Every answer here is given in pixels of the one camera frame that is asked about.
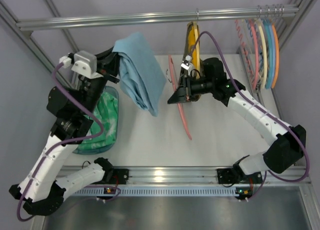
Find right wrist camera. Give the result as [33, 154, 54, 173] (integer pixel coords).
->
[181, 55, 193, 71]

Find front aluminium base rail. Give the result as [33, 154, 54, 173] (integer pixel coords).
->
[58, 166, 312, 187]

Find camouflage yellow trousers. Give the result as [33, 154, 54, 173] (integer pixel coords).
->
[182, 21, 204, 79]

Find light blue trousers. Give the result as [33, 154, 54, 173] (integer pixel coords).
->
[112, 32, 166, 117]

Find green tie-dye garment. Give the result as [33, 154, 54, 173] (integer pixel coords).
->
[79, 91, 119, 151]

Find aluminium frame right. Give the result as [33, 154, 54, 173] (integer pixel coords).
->
[236, 0, 320, 171]

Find slotted cable duct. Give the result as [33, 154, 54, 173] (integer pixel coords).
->
[73, 186, 250, 197]

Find cream empty hanger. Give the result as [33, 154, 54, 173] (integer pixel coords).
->
[256, 19, 268, 90]

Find teal plastic basket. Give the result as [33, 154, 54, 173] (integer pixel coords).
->
[72, 85, 120, 155]

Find aluminium frame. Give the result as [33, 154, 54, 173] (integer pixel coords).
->
[236, 0, 320, 171]
[0, 0, 88, 96]

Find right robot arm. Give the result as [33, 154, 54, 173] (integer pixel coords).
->
[167, 57, 306, 175]

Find aluminium frame left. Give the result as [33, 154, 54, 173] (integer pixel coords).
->
[0, 0, 88, 96]

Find orange empty hanger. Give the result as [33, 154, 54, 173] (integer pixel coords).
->
[271, 24, 280, 88]

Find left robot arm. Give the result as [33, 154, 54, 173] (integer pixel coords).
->
[9, 49, 120, 218]

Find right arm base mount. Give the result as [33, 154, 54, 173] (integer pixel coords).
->
[216, 167, 241, 187]

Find pink empty hanger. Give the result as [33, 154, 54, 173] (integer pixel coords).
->
[249, 20, 259, 89]

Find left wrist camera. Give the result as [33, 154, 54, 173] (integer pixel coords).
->
[59, 50, 103, 79]

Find coloured spiral hanger rack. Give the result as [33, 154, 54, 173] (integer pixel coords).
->
[234, 19, 255, 79]

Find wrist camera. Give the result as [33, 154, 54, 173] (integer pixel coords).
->
[59, 50, 103, 79]
[181, 55, 193, 71]

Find pink clothes hanger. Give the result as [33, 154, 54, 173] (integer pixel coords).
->
[166, 55, 192, 140]

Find teal empty hanger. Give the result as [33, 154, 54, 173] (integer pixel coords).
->
[262, 19, 276, 89]

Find metal hanging rail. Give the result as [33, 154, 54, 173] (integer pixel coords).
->
[17, 4, 299, 31]

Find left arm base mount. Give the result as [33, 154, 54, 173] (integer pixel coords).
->
[109, 168, 130, 185]

